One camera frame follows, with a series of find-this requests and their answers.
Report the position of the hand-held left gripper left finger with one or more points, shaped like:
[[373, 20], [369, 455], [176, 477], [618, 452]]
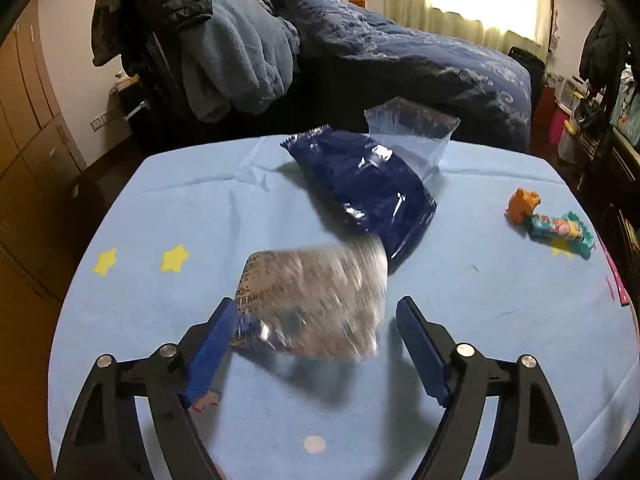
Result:
[[215, 350]]

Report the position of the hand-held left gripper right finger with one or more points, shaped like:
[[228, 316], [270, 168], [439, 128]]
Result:
[[420, 347]]

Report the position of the silver foil wrapper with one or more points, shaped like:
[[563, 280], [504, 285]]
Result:
[[310, 305]]

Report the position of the light blue printed tablecloth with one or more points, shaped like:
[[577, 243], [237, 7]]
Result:
[[150, 210]]

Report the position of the dark blue snack packet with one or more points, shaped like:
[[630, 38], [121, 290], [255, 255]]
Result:
[[365, 185]]

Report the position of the small orange toy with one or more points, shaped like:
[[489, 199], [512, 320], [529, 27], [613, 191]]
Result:
[[522, 203]]

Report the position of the teal candy wrapper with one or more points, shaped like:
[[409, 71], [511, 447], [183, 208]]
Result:
[[560, 227]]

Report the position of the clear plastic zip bag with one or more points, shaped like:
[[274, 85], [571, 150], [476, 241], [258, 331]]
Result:
[[420, 132]]

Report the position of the dark nightstand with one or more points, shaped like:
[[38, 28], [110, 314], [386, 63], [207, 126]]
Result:
[[132, 130]]

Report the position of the red plastic bin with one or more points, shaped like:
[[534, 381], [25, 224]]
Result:
[[557, 117]]

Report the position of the black chair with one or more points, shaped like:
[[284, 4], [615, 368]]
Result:
[[155, 85]]

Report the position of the wooden wardrobe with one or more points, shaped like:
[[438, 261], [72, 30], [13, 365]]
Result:
[[30, 135]]

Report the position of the black suitcase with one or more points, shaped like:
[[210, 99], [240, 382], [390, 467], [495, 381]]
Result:
[[527, 80]]

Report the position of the dark blue patterned duvet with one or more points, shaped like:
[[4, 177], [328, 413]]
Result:
[[400, 55]]

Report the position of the blue fleece blanket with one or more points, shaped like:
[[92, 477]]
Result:
[[235, 55]]

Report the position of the teal printed bag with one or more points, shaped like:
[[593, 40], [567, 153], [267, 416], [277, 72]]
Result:
[[625, 110]]

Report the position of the hanging black coat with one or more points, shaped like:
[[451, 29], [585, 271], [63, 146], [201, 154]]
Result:
[[602, 52]]

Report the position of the grey patterned garment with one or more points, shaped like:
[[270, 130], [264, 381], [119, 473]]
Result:
[[112, 15]]

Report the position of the white wall socket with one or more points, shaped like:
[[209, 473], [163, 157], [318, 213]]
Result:
[[99, 121]]

